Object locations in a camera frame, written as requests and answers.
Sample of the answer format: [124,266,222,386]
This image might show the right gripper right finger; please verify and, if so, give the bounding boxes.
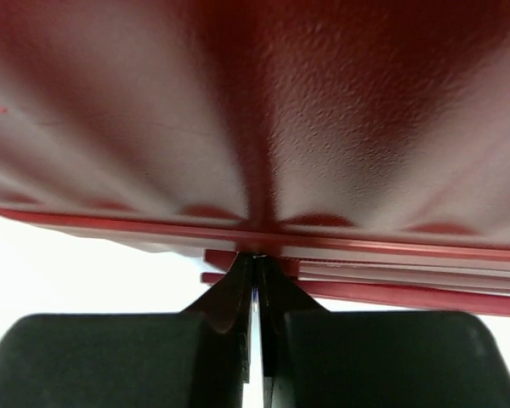
[254,257,510,407]

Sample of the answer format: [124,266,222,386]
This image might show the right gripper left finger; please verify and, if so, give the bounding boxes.
[0,253,254,407]

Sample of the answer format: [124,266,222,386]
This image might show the red suitcase blue lining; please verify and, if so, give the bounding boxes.
[0,1,510,316]

